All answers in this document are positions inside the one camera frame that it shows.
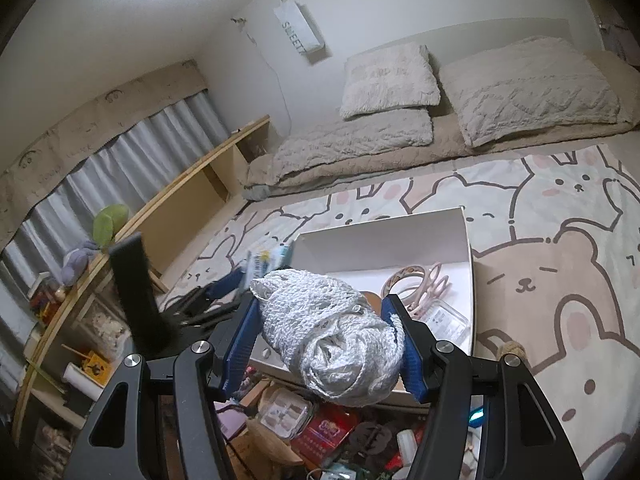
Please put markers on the wooden bedside shelf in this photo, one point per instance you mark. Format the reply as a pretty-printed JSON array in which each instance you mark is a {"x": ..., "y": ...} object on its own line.
[{"x": 190, "y": 195}]

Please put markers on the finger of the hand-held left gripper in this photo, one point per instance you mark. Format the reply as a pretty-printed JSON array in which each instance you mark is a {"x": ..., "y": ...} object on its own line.
[
  {"x": 225, "y": 282},
  {"x": 215, "y": 314}
]

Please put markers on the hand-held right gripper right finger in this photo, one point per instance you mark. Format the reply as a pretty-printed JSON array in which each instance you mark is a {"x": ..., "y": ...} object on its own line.
[{"x": 411, "y": 360}]

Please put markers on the small white bottle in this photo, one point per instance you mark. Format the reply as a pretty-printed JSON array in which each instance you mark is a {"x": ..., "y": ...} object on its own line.
[{"x": 407, "y": 447}]

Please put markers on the blue white medicine packet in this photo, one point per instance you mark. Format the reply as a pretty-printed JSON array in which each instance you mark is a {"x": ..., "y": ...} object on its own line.
[{"x": 265, "y": 262}]

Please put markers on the quilted beige pillow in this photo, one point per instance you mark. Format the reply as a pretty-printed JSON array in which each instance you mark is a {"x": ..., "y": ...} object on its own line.
[{"x": 530, "y": 90}]

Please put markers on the white knit net bag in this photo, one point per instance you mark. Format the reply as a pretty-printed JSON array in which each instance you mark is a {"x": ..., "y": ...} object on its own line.
[{"x": 325, "y": 340}]

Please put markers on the white hanging paper bag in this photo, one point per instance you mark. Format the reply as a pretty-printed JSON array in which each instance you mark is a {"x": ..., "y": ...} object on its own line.
[{"x": 297, "y": 27}]

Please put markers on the green plush toy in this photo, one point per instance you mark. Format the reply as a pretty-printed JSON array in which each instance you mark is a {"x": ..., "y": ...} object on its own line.
[{"x": 107, "y": 225}]

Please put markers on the clear plastic case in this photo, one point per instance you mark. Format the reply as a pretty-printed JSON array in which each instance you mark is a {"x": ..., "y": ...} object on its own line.
[{"x": 445, "y": 320}]

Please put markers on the clear case with brown contents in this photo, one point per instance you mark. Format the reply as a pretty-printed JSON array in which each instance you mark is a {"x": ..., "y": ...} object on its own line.
[{"x": 285, "y": 410}]

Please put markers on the grey curtain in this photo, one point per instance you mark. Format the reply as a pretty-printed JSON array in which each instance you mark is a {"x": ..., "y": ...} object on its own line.
[{"x": 150, "y": 145}]

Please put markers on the pink notebook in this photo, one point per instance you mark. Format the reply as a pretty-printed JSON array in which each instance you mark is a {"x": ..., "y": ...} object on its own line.
[{"x": 230, "y": 422}]

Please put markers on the fluffy beige pillow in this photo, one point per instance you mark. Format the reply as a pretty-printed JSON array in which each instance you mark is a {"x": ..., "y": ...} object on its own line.
[{"x": 390, "y": 80}]

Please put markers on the purple plush toy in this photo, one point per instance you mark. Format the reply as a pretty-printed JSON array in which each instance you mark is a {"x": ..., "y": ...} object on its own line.
[{"x": 75, "y": 262}]

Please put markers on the pink hair clip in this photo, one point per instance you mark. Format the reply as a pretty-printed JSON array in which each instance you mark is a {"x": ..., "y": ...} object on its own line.
[{"x": 436, "y": 285}]

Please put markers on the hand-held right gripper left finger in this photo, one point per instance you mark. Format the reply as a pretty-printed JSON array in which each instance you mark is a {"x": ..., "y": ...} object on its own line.
[{"x": 240, "y": 350}]

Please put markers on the white paper roll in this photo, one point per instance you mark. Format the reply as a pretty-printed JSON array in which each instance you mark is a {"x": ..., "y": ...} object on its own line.
[{"x": 75, "y": 375}]

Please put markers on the folded quilted blanket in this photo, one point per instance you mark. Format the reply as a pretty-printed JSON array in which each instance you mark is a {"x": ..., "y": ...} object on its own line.
[{"x": 350, "y": 145}]

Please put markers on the brown cork sheet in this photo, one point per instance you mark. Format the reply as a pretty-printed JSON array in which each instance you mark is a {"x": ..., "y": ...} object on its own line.
[{"x": 270, "y": 442}]

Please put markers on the beige duvet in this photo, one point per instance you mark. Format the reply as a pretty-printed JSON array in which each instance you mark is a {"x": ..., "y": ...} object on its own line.
[{"x": 450, "y": 152}]

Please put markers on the small yellow box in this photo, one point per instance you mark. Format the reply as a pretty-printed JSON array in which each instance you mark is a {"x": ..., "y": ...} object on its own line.
[{"x": 97, "y": 369}]

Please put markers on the white storage box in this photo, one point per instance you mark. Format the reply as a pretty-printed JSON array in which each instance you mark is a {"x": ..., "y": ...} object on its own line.
[{"x": 380, "y": 240}]

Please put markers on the beige curtain valance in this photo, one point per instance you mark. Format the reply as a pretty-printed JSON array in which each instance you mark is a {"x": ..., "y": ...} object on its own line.
[{"x": 100, "y": 120}]

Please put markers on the red box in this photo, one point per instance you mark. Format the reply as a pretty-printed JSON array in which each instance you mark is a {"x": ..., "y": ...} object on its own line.
[{"x": 325, "y": 430}]

